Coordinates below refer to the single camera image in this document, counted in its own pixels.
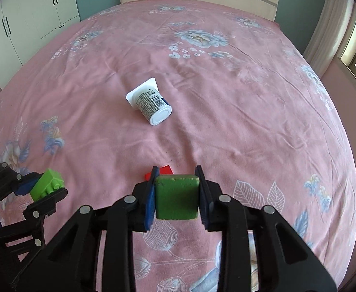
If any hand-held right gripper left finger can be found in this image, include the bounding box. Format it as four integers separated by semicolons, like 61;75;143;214
9;166;160;292

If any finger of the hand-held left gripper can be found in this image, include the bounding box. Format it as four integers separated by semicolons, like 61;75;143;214
0;163;43;208
23;189;68;229

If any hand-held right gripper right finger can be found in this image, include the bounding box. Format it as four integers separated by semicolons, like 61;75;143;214
195;165;338;292

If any green toy brick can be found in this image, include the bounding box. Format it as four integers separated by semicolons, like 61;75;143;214
30;169;66;202

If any green foam block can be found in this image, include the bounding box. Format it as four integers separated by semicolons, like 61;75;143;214
154;175;200;220

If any red block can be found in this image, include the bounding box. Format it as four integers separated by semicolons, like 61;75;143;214
144;165;174;181

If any pink floral blanket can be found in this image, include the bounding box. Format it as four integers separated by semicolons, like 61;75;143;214
0;0;356;292

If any white yogurt cup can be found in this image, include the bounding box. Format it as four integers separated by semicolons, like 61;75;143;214
126;77;174;127

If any white wardrobe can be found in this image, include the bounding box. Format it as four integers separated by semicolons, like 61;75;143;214
0;0;80;67

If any beige curtain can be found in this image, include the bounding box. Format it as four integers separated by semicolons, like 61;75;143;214
303;0;356;72

